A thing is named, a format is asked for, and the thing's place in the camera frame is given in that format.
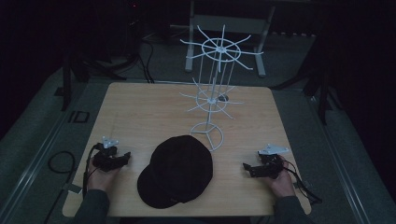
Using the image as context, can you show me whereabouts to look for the person's left hand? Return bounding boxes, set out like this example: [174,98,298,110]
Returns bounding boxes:
[86,154,121,195]

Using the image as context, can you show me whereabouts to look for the grey tape piece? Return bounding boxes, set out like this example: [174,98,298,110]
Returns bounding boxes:
[61,182,83,196]

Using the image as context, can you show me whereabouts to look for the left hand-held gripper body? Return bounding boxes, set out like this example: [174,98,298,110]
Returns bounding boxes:
[92,135,125,173]

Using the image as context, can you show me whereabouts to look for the person's right hand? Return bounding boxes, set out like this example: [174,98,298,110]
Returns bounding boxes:
[264,154,297,199]

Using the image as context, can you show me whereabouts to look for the black cap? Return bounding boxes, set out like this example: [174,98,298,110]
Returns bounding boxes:
[136,134,215,210]

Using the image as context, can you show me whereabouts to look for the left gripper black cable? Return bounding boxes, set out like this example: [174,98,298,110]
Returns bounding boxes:
[81,143,104,199]

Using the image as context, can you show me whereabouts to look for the black rectangular floor bracket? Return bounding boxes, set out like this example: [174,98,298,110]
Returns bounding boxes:
[67,109,91,124]

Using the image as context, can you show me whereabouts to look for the black tripod stand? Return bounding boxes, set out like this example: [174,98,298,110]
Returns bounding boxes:
[270,59,345,126]
[60,50,127,112]

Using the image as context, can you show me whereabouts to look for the white wire hat rack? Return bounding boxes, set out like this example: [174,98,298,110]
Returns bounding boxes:
[178,24,264,152]

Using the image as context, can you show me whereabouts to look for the black background cables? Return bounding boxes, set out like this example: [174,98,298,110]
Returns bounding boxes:
[134,18,156,84]

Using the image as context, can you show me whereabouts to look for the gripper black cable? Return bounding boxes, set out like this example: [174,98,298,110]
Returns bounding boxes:
[81,143,104,199]
[281,159,324,205]

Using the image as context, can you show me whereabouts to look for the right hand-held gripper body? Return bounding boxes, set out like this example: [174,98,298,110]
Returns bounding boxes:
[257,143,290,180]

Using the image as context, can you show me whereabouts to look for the black floor cable loop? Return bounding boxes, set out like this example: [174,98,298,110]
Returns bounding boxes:
[47,150,77,175]

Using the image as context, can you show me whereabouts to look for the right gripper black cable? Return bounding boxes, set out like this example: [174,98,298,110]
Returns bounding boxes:
[281,159,324,205]

